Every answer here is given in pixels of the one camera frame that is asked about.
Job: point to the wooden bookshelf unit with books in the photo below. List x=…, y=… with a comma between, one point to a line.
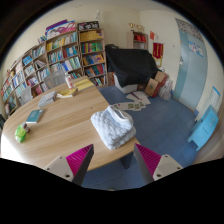
x=66, y=56

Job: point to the red wall banner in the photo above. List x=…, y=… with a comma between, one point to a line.
x=158, y=50

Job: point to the light blue stool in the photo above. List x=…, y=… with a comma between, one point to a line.
x=204, y=128

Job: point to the scattered paper sheets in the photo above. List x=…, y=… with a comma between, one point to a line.
x=133, y=104

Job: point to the green plastic bag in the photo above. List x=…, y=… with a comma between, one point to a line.
x=20, y=134

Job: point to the grey mesh office chair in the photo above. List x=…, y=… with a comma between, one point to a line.
x=55, y=79
x=26, y=95

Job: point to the teal book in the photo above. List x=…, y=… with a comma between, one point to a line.
x=34, y=116

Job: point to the white storage box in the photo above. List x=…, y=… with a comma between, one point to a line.
x=126, y=88

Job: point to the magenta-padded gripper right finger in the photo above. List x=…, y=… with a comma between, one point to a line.
x=166, y=165

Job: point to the colourful posters stack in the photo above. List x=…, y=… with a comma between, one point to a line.
x=60, y=29

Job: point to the black sign board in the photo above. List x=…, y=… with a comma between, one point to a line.
x=88, y=25

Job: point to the white plastic bag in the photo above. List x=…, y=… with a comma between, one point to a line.
x=166, y=90

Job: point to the light blue door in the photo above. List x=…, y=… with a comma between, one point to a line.
x=193, y=66

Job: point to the grey book stack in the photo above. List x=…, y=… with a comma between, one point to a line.
x=47, y=99

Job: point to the white knitted towel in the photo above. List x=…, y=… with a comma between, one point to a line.
x=113, y=128

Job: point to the small jar with dark lid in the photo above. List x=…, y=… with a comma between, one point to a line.
x=26, y=127

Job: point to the brown cardboard box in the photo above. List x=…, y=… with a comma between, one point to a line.
x=154, y=86

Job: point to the black cloth cover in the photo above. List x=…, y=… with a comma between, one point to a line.
x=131, y=65

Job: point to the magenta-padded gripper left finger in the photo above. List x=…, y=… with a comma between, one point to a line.
x=60, y=166

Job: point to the small wooden wall shelf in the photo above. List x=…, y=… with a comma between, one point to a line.
x=138, y=39

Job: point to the yellow book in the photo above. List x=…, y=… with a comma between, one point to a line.
x=67, y=93

